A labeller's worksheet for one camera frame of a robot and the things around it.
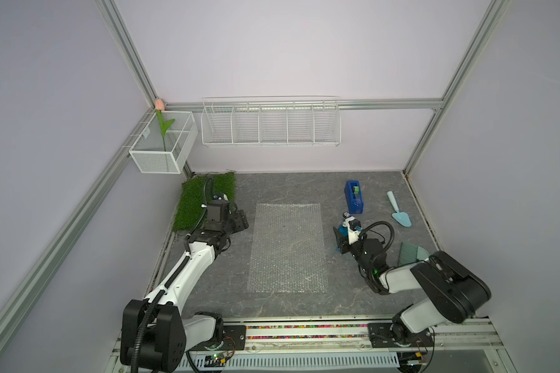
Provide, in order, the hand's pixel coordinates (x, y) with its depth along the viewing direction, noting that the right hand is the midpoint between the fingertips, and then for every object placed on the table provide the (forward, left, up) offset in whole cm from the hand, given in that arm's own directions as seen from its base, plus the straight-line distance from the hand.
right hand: (341, 223), depth 88 cm
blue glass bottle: (-5, +1, +4) cm, 6 cm away
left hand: (0, +39, +4) cm, 39 cm away
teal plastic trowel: (+10, -31, -11) cm, 34 cm away
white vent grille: (-42, +16, -12) cm, 47 cm away
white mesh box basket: (+13, +67, +25) cm, 73 cm away
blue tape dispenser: (+18, -10, -7) cm, 21 cm away
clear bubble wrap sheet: (-7, +21, -11) cm, 25 cm away
